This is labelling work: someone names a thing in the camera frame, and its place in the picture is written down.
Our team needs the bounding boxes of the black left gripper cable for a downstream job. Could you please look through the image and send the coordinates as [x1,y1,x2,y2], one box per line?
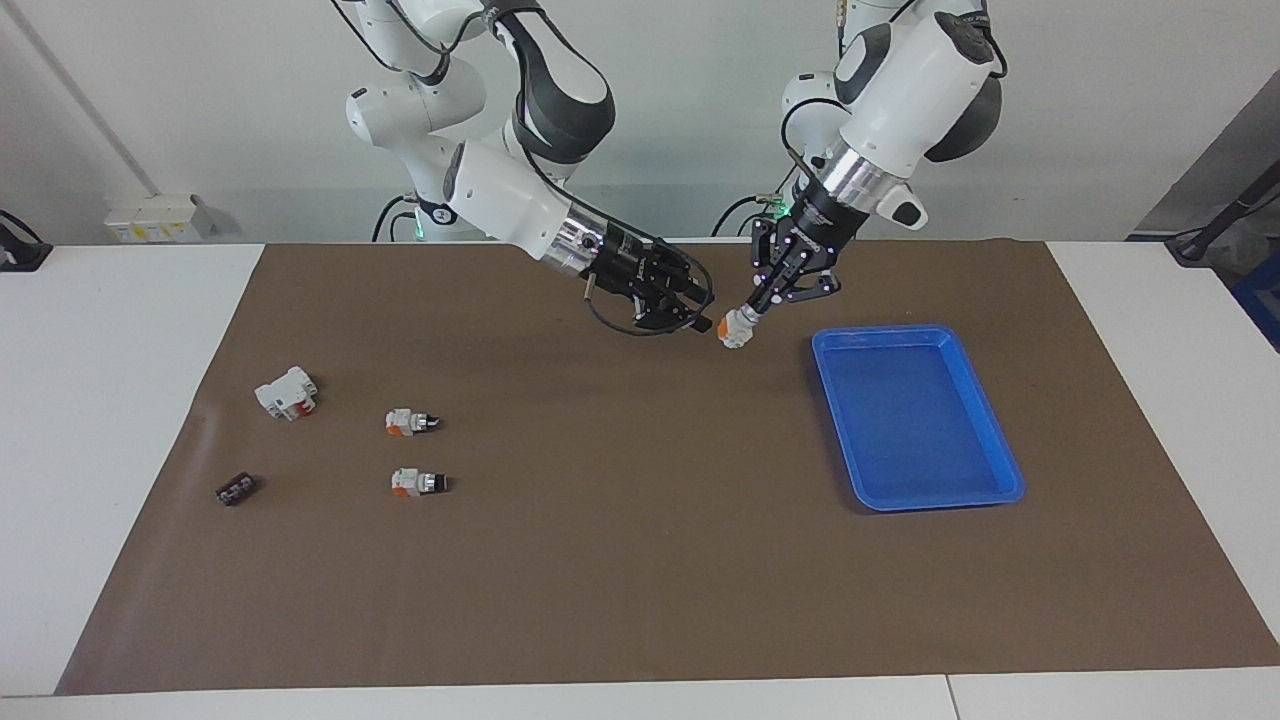
[781,95,846,191]

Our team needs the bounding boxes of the white wall socket box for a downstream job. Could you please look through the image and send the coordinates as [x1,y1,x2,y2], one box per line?
[105,193,216,244]

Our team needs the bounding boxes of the white circuit breaker red lever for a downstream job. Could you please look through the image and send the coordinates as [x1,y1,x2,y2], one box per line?
[254,366,319,422]

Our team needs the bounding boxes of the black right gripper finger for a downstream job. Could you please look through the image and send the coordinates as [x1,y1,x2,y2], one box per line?
[635,300,713,334]
[655,255,713,301]

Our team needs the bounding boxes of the black right base cable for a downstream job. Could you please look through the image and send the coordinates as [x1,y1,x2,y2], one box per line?
[372,195,416,243]

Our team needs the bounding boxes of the black stand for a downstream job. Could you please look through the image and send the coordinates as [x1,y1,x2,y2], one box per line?
[1165,160,1280,266]

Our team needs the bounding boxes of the black clamp with cable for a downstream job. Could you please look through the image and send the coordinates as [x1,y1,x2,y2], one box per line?
[0,210,53,273]

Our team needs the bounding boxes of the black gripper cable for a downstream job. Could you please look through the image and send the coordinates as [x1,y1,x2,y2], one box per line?
[583,262,716,338]
[781,95,846,191]

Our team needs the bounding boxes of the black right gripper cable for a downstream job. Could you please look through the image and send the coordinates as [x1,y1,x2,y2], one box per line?
[583,262,716,338]

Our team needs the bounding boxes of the black base cable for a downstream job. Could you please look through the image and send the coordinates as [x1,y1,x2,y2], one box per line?
[712,150,806,239]
[372,195,416,243]

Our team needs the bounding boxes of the black left base cable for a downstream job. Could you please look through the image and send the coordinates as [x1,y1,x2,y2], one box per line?
[712,150,806,239]

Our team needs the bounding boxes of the blue box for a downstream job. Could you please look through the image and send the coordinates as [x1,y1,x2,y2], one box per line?
[1232,250,1280,351]

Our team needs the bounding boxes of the brown table mat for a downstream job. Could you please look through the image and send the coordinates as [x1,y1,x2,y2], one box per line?
[55,240,1280,696]

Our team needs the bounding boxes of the blue plastic tray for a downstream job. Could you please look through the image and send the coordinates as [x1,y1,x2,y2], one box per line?
[811,323,1027,513]

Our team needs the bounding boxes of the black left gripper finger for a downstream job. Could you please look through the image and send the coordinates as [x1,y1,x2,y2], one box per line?
[765,255,841,313]
[748,220,791,311]

